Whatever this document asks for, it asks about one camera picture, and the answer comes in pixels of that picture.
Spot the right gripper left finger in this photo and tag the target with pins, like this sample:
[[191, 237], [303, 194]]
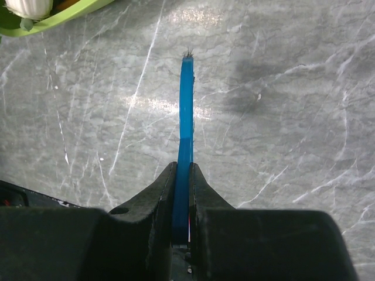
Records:
[[143, 234]]

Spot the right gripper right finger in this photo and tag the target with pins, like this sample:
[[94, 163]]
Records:
[[201, 196]]

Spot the blue hand brush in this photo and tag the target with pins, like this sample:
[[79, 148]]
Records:
[[180, 212]]

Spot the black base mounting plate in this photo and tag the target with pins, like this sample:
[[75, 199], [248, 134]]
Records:
[[16, 196]]

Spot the green plastic basket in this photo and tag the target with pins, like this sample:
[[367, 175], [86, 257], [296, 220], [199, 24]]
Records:
[[10, 23]]

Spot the white leek stalk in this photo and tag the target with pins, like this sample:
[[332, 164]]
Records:
[[29, 11]]

